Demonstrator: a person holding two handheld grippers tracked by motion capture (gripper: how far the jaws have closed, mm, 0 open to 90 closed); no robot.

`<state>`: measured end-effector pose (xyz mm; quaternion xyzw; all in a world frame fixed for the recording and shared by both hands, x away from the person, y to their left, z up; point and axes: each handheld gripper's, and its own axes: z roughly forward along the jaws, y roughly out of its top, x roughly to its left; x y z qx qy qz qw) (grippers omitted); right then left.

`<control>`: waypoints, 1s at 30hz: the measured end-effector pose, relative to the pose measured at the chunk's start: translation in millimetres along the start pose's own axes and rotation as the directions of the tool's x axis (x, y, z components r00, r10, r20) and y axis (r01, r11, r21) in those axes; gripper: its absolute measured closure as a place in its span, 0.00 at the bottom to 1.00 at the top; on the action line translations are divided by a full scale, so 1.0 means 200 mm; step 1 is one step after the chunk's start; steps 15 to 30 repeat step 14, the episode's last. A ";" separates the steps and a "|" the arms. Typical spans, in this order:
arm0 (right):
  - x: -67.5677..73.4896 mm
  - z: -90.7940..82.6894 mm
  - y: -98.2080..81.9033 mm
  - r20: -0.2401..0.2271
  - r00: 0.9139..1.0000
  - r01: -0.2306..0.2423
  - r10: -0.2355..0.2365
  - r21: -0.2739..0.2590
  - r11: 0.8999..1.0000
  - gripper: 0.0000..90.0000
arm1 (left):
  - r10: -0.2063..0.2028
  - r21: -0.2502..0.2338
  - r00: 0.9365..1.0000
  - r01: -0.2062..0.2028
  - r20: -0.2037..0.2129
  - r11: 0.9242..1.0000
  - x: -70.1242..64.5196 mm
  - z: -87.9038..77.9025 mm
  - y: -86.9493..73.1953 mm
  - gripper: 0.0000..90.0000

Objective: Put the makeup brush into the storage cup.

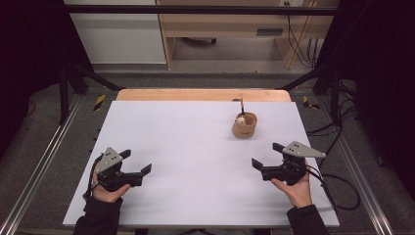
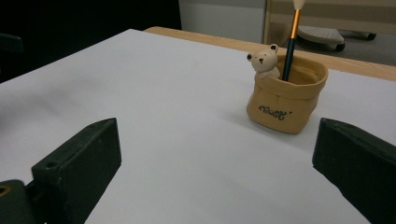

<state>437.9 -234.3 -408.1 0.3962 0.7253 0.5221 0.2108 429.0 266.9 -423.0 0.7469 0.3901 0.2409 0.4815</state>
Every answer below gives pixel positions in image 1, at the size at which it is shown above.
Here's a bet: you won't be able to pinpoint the wooden pen holder with figure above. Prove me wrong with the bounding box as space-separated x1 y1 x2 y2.
231 112 258 139

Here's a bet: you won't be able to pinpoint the black horizontal frame bar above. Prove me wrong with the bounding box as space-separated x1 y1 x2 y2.
64 4 340 17

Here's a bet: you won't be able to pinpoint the hand-held gripper cable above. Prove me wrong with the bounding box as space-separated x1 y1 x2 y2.
305 164 362 212
82 155 103 201

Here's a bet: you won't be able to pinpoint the aluminium rail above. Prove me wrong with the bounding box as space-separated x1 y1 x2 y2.
0 93 83 235
316 97 396 235

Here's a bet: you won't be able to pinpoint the yellow and black tape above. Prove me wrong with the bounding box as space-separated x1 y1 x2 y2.
92 93 108 113
300 94 321 111

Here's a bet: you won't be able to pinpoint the hanging black cables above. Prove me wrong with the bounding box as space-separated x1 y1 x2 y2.
283 1 321 70

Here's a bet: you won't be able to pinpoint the light wooden desk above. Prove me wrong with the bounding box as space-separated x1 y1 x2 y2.
156 0 341 71

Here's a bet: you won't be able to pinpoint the white cabinet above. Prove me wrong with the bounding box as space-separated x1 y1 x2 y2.
64 0 167 66

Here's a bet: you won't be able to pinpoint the black metal stand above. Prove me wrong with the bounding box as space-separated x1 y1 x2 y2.
279 63 343 124
58 61 127 125

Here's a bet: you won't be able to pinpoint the person's right hand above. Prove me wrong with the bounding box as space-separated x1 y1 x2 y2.
270 160 314 210

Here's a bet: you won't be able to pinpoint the right hand-held gripper cable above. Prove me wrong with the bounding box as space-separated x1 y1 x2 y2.
305 164 362 212

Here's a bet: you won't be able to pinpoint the person's left hand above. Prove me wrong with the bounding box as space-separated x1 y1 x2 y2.
91 156 132 205

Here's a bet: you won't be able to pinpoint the white board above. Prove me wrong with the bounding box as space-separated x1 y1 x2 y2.
62 100 341 228

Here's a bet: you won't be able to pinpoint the wooden table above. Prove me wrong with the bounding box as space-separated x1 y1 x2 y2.
115 88 293 103

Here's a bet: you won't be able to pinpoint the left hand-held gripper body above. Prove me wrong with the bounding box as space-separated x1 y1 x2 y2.
95 146 145 193

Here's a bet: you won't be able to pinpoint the black floor cables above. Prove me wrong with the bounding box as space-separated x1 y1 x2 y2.
305 79 359 170

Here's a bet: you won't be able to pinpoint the dark curtain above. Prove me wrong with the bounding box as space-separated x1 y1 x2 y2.
0 0 96 161
316 0 415 200

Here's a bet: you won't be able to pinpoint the left hand-held gripper cable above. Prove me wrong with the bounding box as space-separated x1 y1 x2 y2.
82 155 103 201

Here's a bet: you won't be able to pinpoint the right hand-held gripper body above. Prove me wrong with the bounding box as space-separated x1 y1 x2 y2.
260 140 327 187

